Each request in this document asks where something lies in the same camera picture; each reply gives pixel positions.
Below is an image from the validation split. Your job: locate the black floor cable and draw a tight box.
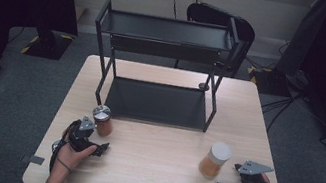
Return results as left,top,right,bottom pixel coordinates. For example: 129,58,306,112
257,88,300,138

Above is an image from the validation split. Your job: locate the grey tape piece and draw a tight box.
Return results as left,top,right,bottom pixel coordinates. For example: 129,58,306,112
20,152,46,167

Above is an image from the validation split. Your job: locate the black chair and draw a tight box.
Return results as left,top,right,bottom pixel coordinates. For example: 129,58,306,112
173,0,260,82

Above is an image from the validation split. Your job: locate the person's left hand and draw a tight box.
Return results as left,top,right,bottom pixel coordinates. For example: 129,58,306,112
46,138,99,183

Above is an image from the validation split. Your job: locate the black stand base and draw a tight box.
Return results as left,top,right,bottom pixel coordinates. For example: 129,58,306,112
19,25,76,64
245,64,294,98

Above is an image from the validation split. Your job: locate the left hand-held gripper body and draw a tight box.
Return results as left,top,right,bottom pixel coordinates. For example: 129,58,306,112
65,113,103,157

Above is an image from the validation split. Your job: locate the white-lid jar of orange spice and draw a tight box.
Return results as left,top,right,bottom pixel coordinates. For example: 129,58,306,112
196,138,235,183

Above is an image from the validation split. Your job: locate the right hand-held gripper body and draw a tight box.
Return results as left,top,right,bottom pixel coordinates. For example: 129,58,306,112
230,157,276,183

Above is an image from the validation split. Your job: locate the dark round disc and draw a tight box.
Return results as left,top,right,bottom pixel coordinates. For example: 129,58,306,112
197,81,211,92

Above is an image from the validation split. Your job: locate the black metal shelf rack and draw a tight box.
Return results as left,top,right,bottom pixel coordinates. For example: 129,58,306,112
78,0,252,139

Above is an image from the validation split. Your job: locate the metal-lid jar of red spice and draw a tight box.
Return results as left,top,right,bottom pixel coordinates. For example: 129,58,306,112
88,103,118,139

